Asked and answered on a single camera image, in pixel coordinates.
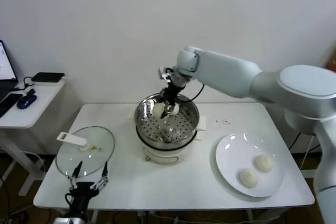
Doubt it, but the black usb cable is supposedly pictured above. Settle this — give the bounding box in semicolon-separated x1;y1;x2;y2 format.
23;76;36;97

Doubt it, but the blue computer mouse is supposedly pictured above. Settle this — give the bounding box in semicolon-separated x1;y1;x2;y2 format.
16;94;37;110

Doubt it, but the white hanging cable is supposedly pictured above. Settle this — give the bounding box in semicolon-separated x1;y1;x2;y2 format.
300;137;314;169

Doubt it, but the white electric cooker base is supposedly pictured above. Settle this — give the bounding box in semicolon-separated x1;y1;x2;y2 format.
136;126;203;166

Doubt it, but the orange object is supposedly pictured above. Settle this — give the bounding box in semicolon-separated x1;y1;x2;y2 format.
325;50;336;72

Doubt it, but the glass lid with white handle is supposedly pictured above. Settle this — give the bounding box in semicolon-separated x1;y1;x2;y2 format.
55;126;116;178

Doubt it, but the black flat hard drive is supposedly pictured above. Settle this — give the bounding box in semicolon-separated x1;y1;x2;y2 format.
30;72;65;84

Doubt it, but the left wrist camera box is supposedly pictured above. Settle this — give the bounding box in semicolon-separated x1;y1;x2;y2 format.
54;216;82;224

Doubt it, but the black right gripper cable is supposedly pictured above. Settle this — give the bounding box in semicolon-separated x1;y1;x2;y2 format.
181;83;205;103

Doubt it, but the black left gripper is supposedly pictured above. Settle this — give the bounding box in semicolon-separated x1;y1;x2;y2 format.
67;161;109;216

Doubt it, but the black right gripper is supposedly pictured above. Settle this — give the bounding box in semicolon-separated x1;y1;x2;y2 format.
156;82;185;120

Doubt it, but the white side desk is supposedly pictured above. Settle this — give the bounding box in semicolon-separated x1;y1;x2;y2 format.
0;78;66;197

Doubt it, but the large white plate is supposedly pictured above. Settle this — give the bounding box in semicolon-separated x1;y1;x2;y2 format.
215;133;285;198

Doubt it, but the stainless steel steamer basket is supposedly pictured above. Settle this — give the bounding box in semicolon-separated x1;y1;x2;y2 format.
128;92;207;145

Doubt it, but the black smartphone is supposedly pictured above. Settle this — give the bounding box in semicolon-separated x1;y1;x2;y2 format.
0;93;24;119

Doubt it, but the black hanging cable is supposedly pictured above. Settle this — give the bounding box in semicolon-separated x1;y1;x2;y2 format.
288;132;302;151

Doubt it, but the black laptop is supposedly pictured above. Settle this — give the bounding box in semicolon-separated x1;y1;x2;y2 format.
0;40;19;104

